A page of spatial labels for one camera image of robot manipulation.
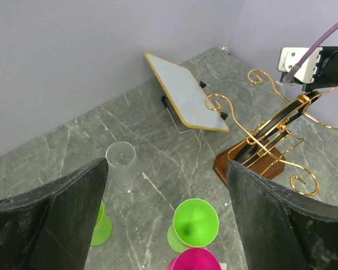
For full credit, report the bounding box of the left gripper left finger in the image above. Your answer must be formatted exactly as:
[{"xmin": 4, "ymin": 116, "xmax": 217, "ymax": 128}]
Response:
[{"xmin": 0, "ymin": 157, "xmax": 108, "ymax": 269}]

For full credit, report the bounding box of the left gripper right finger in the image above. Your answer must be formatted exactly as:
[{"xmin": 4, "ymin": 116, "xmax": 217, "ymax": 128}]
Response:
[{"xmin": 226, "ymin": 160, "xmax": 338, "ymax": 269}]

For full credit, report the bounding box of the green wine glass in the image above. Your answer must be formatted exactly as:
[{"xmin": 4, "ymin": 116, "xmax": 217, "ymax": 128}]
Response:
[
  {"xmin": 167, "ymin": 198, "xmax": 220, "ymax": 253},
  {"xmin": 90, "ymin": 202, "xmax": 113, "ymax": 246}
]

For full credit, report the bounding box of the gold wire glass rack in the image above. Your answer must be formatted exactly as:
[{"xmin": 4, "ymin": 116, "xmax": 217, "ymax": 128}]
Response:
[{"xmin": 205, "ymin": 69, "xmax": 338, "ymax": 196}]

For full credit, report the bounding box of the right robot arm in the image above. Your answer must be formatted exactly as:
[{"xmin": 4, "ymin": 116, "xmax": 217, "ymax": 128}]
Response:
[{"xmin": 315, "ymin": 46, "xmax": 338, "ymax": 88}]

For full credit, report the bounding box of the pink wine glass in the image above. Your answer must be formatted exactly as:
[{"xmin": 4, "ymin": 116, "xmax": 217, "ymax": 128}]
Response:
[{"xmin": 167, "ymin": 247, "xmax": 221, "ymax": 270}]

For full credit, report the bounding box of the clear glass at back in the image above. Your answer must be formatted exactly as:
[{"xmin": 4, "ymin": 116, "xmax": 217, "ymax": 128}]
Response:
[{"xmin": 105, "ymin": 141, "xmax": 137, "ymax": 181}]

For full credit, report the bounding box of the gold framed mirror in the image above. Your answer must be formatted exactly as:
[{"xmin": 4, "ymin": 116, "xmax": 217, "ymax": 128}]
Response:
[{"xmin": 144, "ymin": 52, "xmax": 229, "ymax": 132}]

